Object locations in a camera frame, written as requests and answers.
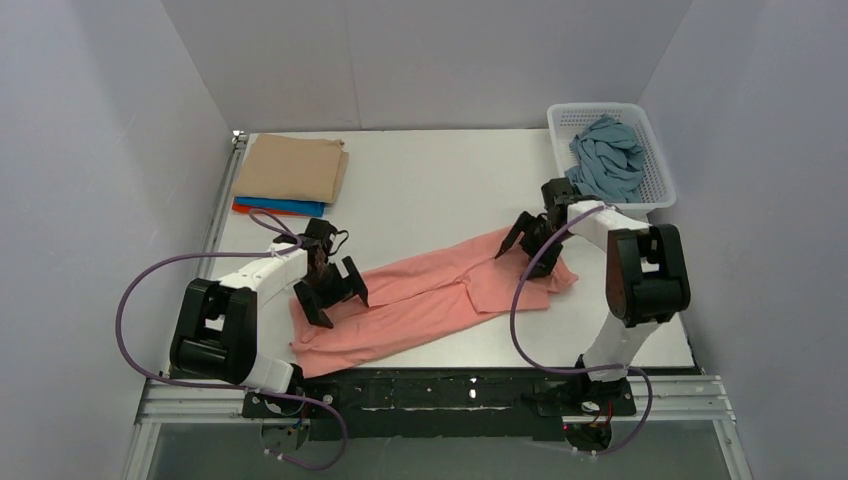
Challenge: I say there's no pink t-shirt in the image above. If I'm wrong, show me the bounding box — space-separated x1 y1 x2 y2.
290 229 578 378

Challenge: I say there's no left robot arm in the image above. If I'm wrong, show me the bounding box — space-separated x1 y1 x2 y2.
170 247 368 395

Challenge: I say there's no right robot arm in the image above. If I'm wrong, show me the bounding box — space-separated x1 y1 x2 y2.
497 198 691 413

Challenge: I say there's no blue folded t-shirt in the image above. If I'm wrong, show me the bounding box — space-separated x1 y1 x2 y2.
231 197 325 218

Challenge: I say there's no teal crumpled t-shirt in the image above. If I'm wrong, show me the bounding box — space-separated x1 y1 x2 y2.
564 115 645 203

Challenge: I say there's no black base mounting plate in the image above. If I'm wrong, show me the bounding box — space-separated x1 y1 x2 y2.
241 367 637 442

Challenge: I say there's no white plastic basket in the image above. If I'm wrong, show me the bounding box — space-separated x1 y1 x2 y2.
547 102 677 218

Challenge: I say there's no orange folded t-shirt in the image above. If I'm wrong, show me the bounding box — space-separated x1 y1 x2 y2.
231 203 303 217

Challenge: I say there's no tan folded t-shirt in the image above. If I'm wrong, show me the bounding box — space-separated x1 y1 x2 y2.
232 134 349 204

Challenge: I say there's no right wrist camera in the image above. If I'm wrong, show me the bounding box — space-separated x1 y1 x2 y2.
541 177 583 216

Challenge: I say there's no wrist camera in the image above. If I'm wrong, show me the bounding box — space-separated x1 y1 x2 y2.
541 177 583 216
299 218 350 258

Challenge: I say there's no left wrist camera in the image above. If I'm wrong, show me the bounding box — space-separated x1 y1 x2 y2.
299 218 350 258

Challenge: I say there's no aluminium frame rail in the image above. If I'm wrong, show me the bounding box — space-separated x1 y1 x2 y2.
123 375 752 479

